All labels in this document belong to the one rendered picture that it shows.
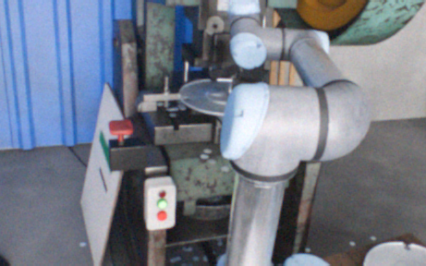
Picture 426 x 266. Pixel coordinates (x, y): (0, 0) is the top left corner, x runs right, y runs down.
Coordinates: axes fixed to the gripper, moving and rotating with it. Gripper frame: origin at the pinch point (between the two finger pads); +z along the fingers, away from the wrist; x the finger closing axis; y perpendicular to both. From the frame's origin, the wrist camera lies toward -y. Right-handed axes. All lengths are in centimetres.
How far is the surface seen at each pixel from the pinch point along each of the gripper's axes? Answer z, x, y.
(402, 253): 43, 1, 52
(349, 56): 92, 170, -3
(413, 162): 128, 127, 51
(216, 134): 11.8, -0.2, -8.8
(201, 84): 6.2, 13.9, -20.4
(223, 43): -11.3, 14.0, -11.6
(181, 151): 12.5, -9.7, -15.7
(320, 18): -7.6, 43.6, 9.3
